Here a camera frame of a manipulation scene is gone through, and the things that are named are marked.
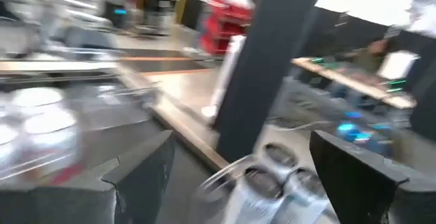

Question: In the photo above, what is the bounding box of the red tool cart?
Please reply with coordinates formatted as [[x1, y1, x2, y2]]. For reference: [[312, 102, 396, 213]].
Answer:
[[199, 0, 255, 57]]

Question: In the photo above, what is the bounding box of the person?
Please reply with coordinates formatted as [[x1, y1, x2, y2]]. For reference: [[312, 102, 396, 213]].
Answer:
[[354, 38, 392, 75]]

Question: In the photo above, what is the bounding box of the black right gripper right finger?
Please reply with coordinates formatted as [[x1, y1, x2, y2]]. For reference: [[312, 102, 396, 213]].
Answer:
[[309, 131, 436, 224]]

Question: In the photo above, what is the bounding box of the black vertical post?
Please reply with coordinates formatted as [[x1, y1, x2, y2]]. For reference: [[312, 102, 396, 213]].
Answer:
[[213, 0, 327, 163]]

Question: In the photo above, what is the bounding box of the silver Celsius can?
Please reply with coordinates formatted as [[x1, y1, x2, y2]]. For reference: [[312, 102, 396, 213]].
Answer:
[[262, 142, 300, 184], [221, 165, 285, 224], [268, 167, 331, 224]]

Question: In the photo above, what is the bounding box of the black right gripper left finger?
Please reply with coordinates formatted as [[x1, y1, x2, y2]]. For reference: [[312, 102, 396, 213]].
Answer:
[[0, 130, 176, 224]]

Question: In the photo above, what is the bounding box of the black low partition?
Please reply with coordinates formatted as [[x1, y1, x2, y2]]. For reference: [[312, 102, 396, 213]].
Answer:
[[299, 5, 436, 68]]

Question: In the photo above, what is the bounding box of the wooden background table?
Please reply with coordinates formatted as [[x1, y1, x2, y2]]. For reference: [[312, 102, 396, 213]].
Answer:
[[292, 56, 417, 110]]

